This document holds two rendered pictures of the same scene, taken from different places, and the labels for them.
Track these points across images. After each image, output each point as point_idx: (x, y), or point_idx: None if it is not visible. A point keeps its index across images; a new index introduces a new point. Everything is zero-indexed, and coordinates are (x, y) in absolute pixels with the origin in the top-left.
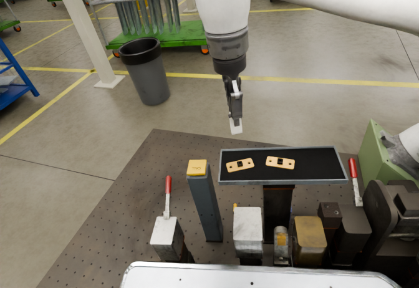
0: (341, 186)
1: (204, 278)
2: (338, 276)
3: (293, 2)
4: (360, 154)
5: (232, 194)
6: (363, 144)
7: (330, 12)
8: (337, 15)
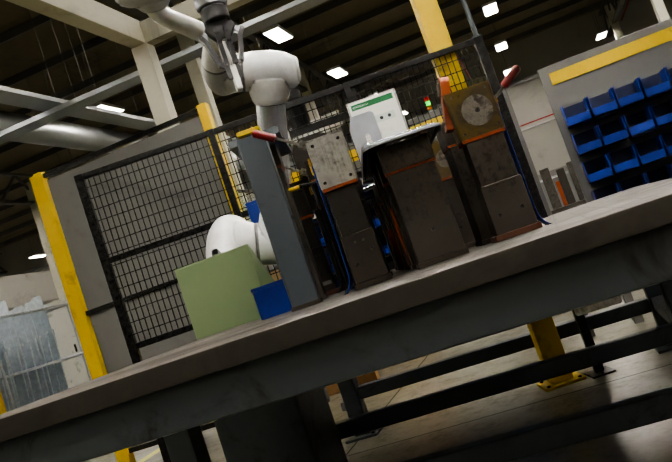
0: (247, 323)
1: (376, 156)
2: (367, 176)
3: (177, 23)
4: (200, 327)
5: (233, 331)
6: (195, 306)
7: (197, 32)
8: (201, 34)
